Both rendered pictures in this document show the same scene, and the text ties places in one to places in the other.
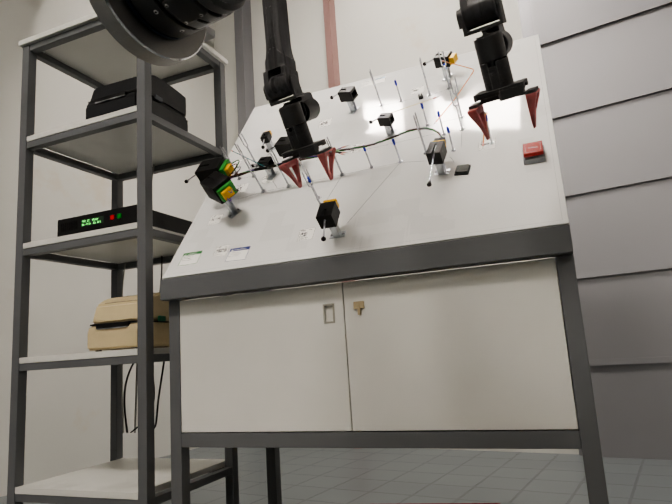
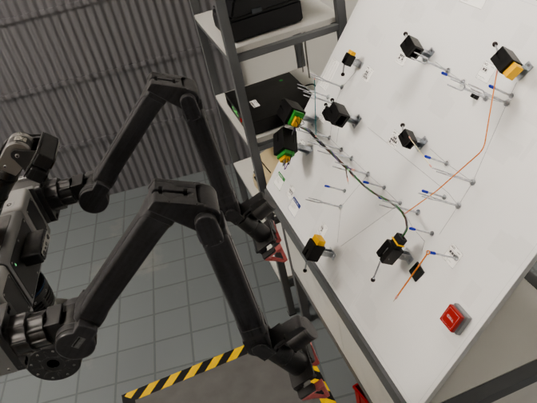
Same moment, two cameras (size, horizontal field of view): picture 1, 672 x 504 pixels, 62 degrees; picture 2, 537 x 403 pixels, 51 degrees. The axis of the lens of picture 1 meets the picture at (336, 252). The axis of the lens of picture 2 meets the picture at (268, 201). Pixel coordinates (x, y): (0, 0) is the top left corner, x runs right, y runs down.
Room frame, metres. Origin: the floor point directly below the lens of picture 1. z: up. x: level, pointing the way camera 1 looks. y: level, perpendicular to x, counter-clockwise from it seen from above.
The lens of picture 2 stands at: (0.62, -1.07, 2.25)
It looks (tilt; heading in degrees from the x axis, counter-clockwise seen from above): 37 degrees down; 56
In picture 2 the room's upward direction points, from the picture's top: 13 degrees counter-clockwise
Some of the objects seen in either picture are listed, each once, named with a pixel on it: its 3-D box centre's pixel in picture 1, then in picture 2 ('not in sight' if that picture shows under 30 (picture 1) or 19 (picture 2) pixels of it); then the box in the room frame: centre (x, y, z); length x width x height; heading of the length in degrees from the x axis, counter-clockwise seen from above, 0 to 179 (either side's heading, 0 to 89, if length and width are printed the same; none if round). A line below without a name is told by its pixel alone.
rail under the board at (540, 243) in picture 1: (339, 268); (328, 279); (1.50, -0.01, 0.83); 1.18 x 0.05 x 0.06; 68
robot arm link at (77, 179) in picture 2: not in sight; (90, 191); (0.97, 0.30, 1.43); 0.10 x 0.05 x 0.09; 148
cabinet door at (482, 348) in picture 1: (449, 348); (375, 378); (1.42, -0.27, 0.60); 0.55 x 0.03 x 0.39; 68
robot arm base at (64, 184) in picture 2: not in sight; (59, 193); (0.90, 0.33, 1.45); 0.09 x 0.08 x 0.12; 58
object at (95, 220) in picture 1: (129, 230); (270, 102); (1.97, 0.74, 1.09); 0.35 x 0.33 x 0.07; 68
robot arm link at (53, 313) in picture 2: not in sight; (71, 327); (0.70, -0.13, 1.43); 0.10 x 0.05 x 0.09; 148
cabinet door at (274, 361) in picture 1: (259, 360); (312, 274); (1.63, 0.24, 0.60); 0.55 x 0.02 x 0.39; 68
